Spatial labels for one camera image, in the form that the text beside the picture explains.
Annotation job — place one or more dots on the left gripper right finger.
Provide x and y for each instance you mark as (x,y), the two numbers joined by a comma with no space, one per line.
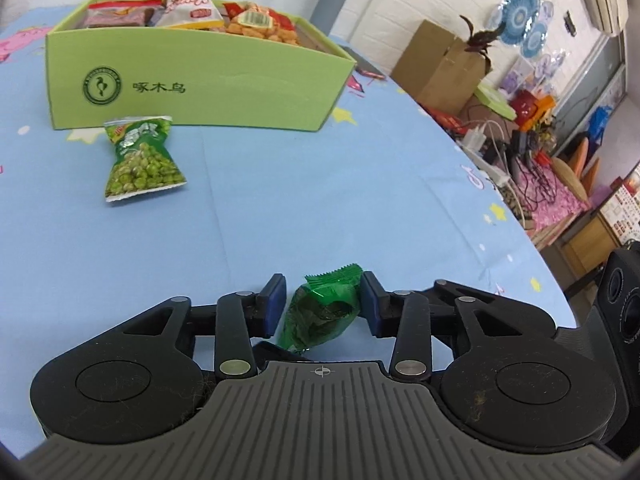
(499,368)

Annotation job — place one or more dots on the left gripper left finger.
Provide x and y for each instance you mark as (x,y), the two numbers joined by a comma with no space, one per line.
(152,373)

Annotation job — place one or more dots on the dark green candy packet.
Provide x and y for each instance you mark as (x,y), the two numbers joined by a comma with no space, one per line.
(321,309)

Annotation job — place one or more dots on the red dates snack packet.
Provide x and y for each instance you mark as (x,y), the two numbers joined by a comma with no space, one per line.
(121,13)

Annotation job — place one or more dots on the white triangular snack packet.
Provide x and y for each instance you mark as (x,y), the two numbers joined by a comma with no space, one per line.
(189,14)

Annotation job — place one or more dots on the red fried snack bag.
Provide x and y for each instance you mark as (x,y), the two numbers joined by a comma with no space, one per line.
(259,22)

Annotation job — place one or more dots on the blue cartoon tablecloth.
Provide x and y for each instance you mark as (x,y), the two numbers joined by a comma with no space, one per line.
(380,185)

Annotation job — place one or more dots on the green peas snack packet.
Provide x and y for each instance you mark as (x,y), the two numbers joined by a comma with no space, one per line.
(142,163)

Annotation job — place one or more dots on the white power strip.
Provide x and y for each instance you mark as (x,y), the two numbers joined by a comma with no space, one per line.
(485,144)

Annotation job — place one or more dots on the light green flat box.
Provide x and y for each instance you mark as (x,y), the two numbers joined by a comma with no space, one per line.
(495,101)

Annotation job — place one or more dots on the green cardboard box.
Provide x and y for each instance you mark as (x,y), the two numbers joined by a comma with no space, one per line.
(196,78)

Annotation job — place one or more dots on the brown cardboard box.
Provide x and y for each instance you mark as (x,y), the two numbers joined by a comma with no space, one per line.
(437,70)

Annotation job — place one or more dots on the dark dried plant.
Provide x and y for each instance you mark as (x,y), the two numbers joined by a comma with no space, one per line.
(479,41)

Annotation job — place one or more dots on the blue paper fan decoration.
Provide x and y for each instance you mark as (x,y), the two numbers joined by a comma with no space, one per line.
(525,24)

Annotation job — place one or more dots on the smartphone red case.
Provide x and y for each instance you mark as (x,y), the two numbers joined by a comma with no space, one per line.
(363,66)

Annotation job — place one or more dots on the grey cylindrical bottle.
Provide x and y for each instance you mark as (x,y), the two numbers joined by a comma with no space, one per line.
(325,14)

